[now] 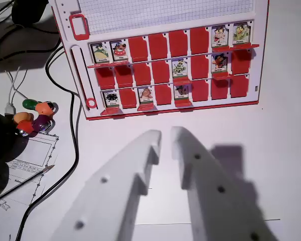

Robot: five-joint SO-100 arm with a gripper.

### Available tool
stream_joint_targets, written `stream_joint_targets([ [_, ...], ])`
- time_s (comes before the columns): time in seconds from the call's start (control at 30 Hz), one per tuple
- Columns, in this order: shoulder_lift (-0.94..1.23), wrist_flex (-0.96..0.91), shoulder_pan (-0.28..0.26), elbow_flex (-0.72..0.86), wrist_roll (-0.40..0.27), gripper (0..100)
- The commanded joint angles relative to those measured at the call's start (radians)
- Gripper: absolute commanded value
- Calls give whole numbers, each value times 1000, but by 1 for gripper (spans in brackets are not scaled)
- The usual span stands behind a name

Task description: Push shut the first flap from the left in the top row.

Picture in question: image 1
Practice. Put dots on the thin paint brush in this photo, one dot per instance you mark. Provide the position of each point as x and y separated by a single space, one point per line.
22 183

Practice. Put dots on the printed paper sheet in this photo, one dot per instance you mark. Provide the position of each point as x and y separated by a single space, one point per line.
20 216

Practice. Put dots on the multicoloured ball usb hub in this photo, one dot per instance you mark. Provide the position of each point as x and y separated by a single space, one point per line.
41 108

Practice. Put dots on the red and white game board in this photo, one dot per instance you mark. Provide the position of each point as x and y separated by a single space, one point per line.
150 15

